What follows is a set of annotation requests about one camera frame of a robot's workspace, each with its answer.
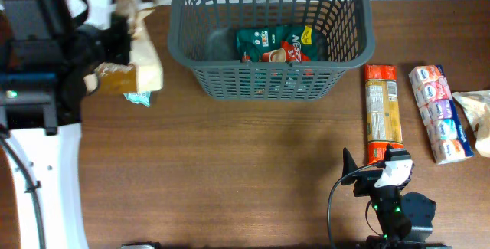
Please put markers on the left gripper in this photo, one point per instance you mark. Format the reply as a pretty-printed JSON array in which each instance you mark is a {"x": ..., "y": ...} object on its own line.
[{"x": 106, "y": 44}]

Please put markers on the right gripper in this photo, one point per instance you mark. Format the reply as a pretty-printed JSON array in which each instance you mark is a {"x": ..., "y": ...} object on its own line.
[{"x": 367, "y": 178}]

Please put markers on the orange long biscuit pack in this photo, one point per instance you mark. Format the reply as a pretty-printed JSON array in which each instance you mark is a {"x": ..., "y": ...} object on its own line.
[{"x": 383, "y": 115}]

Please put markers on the beige Pantree cookie bag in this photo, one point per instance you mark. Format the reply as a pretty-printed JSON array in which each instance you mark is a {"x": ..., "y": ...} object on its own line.
[{"x": 144, "y": 72}]

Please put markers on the light blue snack packet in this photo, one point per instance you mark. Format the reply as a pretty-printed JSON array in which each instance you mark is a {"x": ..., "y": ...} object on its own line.
[{"x": 142, "y": 98}]

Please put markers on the Kleenex tissue multipack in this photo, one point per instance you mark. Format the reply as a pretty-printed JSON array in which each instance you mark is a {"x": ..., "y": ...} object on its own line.
[{"x": 439, "y": 115}]

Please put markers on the green Nescafe coffee bag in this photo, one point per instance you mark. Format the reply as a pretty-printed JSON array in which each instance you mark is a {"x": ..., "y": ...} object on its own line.
[{"x": 283, "y": 43}]

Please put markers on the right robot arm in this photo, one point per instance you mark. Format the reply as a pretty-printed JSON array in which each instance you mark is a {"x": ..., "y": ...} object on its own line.
[{"x": 406, "y": 220}]

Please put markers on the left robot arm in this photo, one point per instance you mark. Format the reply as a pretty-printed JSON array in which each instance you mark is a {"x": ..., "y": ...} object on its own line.
[{"x": 54, "y": 46}]

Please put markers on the grey plastic basket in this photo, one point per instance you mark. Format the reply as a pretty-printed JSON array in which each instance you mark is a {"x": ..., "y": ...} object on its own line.
[{"x": 203, "y": 38}]

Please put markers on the beige bag at right edge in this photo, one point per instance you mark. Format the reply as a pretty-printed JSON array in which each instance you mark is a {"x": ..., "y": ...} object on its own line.
[{"x": 475, "y": 105}]

